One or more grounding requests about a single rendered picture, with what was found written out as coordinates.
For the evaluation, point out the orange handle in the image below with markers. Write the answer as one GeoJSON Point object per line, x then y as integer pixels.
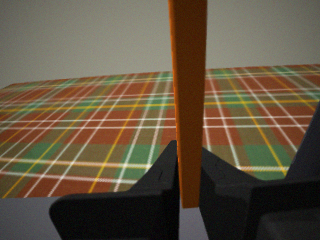
{"type": "Point", "coordinates": [188, 30]}

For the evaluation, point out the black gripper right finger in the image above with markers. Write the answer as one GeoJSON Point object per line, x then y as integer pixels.
{"type": "Point", "coordinates": [231, 202]}

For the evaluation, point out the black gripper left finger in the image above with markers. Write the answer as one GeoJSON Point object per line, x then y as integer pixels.
{"type": "Point", "coordinates": [149, 209]}

